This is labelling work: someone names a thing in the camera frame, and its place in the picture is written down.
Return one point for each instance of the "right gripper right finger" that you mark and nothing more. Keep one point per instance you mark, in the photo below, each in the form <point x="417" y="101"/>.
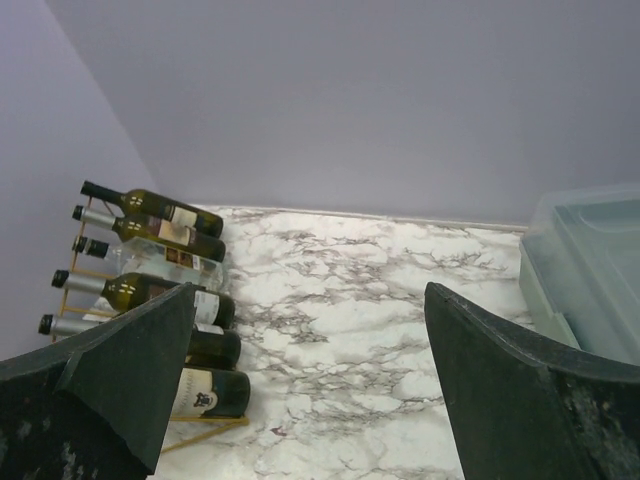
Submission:
<point x="524" y="406"/>

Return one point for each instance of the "green wine bottle back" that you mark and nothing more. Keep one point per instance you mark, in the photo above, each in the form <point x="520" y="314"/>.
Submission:
<point x="130" y="290"/>

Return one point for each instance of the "clear square liquor bottle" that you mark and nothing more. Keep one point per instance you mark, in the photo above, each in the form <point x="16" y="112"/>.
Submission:
<point x="142" y="256"/>

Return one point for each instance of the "green wine bottle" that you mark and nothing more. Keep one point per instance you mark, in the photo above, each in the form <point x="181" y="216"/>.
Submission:
<point x="156" y="205"/>
<point x="156" y="230"/>
<point x="130" y="290"/>

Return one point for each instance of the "green wine bottle front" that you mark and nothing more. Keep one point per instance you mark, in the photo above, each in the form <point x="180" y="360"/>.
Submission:
<point x="156" y="230"/>

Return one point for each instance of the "dark wine bottle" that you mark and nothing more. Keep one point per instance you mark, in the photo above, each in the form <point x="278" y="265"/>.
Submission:
<point x="212" y="393"/>

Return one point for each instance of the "translucent plastic storage box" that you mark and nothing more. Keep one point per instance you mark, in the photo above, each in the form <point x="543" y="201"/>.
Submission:
<point x="579" y="270"/>

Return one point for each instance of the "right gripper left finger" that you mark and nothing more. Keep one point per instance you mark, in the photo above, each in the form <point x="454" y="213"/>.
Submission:
<point x="96" y="405"/>

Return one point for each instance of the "wine bottle cream label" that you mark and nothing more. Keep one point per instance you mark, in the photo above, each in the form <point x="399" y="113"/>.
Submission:
<point x="210" y="346"/>

